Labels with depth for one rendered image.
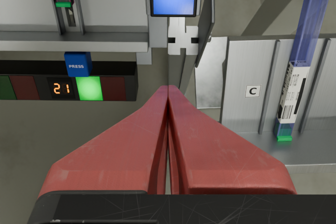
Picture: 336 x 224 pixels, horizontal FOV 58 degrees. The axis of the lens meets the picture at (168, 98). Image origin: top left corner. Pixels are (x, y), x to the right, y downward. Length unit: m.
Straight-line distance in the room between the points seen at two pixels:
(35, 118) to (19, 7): 0.80
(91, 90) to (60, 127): 0.71
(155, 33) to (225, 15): 0.84
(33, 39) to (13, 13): 0.04
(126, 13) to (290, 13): 0.32
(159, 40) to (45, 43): 0.11
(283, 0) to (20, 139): 0.91
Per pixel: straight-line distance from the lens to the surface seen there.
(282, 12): 0.55
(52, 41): 0.33
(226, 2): 1.16
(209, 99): 1.04
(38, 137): 1.12
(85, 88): 0.39
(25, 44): 0.34
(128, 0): 0.32
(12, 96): 0.43
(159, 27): 0.31
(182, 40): 0.41
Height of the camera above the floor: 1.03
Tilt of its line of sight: 82 degrees down
